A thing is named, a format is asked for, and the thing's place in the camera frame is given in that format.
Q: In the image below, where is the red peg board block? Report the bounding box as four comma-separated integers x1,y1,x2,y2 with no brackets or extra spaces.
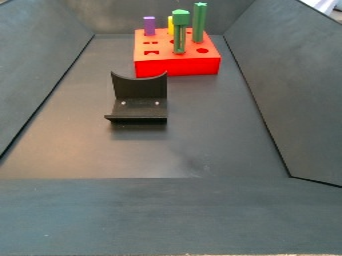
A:
134,28,222,78

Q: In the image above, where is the black curved holder stand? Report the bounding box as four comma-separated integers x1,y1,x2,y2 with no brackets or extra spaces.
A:
104,73,169,122

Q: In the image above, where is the yellow peg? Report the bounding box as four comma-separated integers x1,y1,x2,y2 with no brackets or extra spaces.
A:
167,16,174,36

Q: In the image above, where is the purple rectangular peg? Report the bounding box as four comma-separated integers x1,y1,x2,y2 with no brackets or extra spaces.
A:
143,16,155,36

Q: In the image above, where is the green arch peg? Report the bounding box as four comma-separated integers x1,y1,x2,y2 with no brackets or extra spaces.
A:
173,9,190,54

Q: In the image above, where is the green star peg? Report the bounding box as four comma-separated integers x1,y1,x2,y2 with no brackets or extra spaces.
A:
193,2,207,43

